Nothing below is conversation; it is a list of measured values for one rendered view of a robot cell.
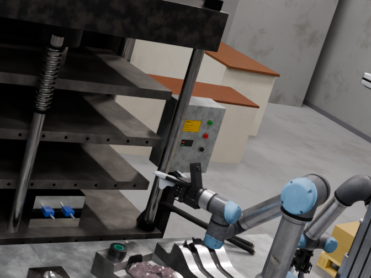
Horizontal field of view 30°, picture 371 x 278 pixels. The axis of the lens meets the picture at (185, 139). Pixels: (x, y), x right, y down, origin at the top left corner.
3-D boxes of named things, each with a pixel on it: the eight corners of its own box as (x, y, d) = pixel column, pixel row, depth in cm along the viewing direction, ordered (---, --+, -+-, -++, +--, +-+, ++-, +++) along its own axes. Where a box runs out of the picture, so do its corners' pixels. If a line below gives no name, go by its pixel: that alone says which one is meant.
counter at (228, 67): (171, 75, 1101) (187, 22, 1075) (258, 138, 904) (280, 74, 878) (127, 69, 1057) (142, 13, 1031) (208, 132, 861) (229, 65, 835)
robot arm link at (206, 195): (211, 193, 252) (221, 192, 259) (201, 188, 255) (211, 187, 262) (203, 212, 254) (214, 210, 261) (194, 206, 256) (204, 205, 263)
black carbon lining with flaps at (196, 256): (240, 287, 322) (246, 269, 320) (213, 289, 313) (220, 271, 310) (199, 248, 348) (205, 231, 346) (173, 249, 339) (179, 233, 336)
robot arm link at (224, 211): (227, 229, 249) (234, 208, 247) (203, 215, 254) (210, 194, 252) (238, 224, 256) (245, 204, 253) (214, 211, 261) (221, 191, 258)
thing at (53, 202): (78, 226, 351) (86, 196, 346) (28, 228, 335) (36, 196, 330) (41, 182, 389) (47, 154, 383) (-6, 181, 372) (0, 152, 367)
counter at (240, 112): (240, 164, 780) (259, 106, 759) (75, 149, 675) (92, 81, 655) (212, 141, 831) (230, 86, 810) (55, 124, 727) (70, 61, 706)
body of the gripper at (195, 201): (168, 196, 262) (193, 210, 256) (175, 175, 260) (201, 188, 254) (178, 195, 268) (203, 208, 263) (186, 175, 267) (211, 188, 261)
